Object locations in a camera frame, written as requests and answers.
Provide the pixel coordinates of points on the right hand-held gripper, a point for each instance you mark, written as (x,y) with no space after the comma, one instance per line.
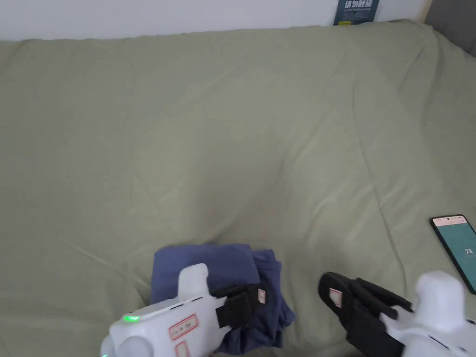
(438,319)

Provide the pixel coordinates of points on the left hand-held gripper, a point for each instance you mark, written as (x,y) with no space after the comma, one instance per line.
(167,319)

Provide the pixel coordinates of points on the dark blue shirt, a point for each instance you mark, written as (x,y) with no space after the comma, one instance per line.
(230,260)

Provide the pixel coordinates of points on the black smartphone with lit screen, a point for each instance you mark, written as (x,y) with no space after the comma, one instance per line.
(459,245)

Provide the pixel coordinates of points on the bed with pale green sheet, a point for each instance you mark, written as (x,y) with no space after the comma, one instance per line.
(223,130)

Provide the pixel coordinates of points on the dark blue printed sign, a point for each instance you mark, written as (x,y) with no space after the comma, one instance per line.
(355,11)

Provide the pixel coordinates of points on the grey padded headboard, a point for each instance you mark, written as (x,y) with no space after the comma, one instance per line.
(455,22)

